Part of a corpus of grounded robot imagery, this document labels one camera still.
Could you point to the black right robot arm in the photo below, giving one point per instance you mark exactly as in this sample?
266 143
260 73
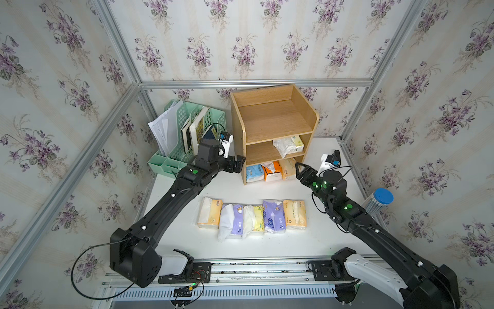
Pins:
412 281

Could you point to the orange white tissue pack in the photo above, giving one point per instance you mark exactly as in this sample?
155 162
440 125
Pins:
272 171

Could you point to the white cover book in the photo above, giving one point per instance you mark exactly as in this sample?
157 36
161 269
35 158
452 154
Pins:
186 135

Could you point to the green yellow tissue pack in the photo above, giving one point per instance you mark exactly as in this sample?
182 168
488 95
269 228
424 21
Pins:
253 220

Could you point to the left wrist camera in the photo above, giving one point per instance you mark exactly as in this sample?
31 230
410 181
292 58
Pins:
225 139

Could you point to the blue-capped straw tube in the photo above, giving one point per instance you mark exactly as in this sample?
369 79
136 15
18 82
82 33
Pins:
377 201

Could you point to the yellow cover book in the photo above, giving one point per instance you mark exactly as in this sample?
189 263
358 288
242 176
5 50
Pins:
196 129

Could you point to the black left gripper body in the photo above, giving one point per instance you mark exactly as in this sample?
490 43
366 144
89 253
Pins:
228 164

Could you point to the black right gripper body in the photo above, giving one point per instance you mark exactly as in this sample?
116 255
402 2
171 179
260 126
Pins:
311 181

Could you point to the orange yellow tissue pack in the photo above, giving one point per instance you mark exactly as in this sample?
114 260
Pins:
209 213

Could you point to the white green tissue pack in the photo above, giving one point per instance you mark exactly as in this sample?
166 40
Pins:
289 145

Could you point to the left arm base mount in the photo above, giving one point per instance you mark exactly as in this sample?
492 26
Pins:
181 267

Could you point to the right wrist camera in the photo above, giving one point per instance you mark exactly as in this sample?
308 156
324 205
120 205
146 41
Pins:
330 161

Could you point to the beige tissue pack bottom shelf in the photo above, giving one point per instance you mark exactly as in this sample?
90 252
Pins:
288 170

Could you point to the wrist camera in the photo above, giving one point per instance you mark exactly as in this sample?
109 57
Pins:
225 139
330 161

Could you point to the purple wet wipes pack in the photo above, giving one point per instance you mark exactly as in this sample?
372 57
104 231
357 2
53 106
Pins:
274 217

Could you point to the wooden three-tier shelf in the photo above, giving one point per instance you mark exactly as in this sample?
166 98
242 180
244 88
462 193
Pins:
263 115

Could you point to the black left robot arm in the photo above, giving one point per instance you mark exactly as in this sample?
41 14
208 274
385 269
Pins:
133 251

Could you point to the purple white tissue pack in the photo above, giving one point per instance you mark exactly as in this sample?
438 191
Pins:
231 222

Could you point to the white paper stack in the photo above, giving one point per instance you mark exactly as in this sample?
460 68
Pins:
165 129

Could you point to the dark blue book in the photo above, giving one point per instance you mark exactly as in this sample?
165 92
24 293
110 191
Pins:
210 132

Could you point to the beige tissue pack shelf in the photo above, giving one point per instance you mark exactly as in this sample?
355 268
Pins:
288 170
295 214

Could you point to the aluminium rail frame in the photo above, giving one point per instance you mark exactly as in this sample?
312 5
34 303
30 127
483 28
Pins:
223 280

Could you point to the green plastic file organizer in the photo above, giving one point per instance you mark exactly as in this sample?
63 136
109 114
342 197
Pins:
177 159

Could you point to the blue tissue pack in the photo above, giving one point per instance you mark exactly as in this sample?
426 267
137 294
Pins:
254 173

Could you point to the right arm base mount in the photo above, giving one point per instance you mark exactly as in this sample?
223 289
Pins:
333 269

